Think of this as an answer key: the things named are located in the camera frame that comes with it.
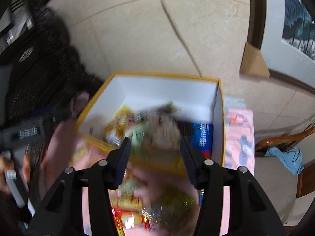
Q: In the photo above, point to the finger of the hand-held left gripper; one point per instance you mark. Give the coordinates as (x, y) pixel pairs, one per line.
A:
(59, 118)

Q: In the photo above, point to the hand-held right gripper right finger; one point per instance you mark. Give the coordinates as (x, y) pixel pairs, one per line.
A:
(189, 162)

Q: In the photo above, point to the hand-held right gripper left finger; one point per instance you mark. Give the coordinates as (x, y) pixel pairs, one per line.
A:
(123, 162)

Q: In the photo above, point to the blue snack packet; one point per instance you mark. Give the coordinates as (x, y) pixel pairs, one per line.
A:
(202, 135)

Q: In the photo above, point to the green snack packet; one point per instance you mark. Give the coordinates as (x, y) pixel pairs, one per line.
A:
(138, 132)

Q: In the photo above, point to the yellow-green snack packet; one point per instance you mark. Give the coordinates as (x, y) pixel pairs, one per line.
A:
(177, 199)

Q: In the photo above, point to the clear biscuit packet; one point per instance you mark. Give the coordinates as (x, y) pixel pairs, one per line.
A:
(161, 132)

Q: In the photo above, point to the red round cake packet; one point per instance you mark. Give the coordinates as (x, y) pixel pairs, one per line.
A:
(128, 215)

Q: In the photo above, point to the yellow cardboard box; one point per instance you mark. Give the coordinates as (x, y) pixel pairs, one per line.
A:
(160, 91)

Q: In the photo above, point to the person's left hand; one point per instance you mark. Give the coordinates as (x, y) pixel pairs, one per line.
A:
(26, 169)

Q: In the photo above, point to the dark carved wooden furniture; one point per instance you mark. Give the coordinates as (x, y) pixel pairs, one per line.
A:
(41, 66)

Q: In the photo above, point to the pink floral tablecloth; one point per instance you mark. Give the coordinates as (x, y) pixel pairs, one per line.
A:
(238, 132)

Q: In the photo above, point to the wooden armchair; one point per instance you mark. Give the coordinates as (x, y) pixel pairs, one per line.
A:
(273, 189)

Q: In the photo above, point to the blue cloth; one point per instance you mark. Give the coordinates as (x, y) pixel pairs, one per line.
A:
(286, 159)

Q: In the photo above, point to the cardboard corner protector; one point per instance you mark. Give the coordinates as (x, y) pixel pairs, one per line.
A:
(254, 62)

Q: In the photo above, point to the framed lotus painting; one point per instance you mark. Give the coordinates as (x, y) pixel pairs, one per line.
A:
(295, 17)

